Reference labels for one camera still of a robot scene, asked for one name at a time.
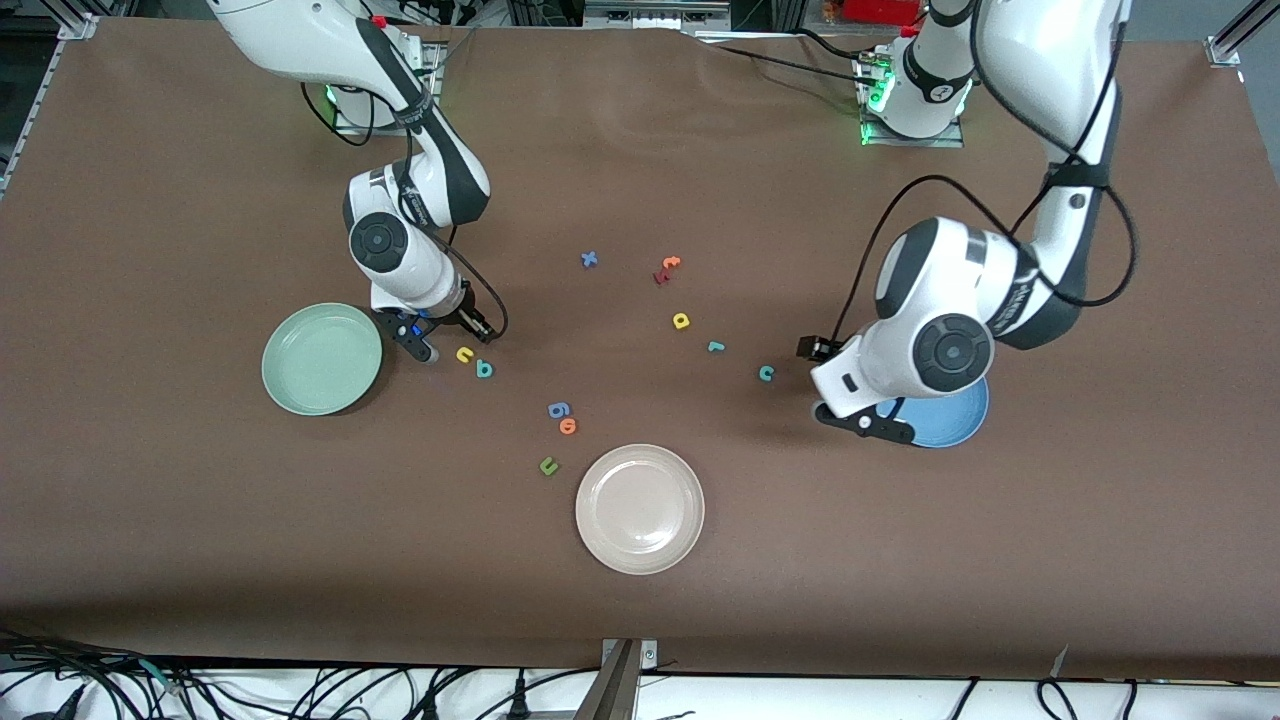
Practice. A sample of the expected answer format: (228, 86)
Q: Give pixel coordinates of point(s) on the red box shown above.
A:
(880, 10)

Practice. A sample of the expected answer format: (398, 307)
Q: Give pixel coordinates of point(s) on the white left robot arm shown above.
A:
(950, 290)

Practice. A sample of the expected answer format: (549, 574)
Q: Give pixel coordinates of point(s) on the beige plate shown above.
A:
(640, 510)

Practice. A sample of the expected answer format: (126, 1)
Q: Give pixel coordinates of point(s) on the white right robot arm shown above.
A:
(400, 260)

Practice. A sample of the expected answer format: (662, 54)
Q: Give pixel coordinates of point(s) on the blue plate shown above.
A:
(950, 420)

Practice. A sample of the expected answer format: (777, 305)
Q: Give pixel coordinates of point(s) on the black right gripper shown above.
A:
(464, 316)

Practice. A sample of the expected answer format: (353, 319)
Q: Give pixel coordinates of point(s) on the green plate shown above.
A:
(310, 365)

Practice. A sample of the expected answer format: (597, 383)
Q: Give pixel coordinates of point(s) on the aluminium corner rail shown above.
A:
(1235, 40)
(80, 25)

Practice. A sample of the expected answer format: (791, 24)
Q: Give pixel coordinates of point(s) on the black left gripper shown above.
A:
(813, 348)

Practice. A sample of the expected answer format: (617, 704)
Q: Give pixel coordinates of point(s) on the aluminium mount post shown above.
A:
(620, 690)

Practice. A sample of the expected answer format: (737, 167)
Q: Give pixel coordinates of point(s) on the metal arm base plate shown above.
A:
(436, 55)
(920, 143)

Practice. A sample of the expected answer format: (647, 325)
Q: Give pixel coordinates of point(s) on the white paper tag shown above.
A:
(1061, 662)

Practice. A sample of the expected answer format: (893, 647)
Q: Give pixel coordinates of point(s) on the grey equipment box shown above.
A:
(650, 15)

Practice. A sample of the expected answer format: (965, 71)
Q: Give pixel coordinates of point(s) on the brown table cover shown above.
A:
(700, 600)

